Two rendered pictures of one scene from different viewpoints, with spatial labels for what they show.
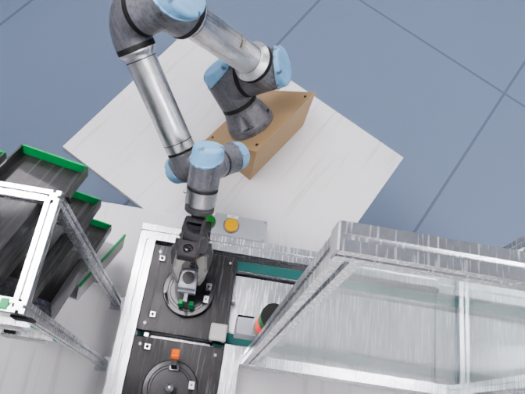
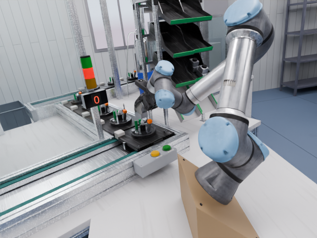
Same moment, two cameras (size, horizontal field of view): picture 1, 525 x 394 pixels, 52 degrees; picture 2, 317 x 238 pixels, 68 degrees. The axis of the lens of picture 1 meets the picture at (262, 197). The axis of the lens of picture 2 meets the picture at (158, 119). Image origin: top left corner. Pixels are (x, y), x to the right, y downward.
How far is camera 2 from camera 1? 1.72 m
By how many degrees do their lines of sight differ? 90
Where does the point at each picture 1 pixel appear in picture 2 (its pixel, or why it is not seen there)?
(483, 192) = not seen: outside the picture
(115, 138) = not seen: hidden behind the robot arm
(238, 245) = (143, 153)
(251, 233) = (142, 159)
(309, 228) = (119, 207)
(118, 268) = not seen: hidden behind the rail
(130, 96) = (292, 172)
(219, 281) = (136, 140)
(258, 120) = (202, 169)
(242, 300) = (122, 153)
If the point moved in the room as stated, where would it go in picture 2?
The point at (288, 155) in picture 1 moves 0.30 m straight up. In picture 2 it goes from (179, 229) to (172, 154)
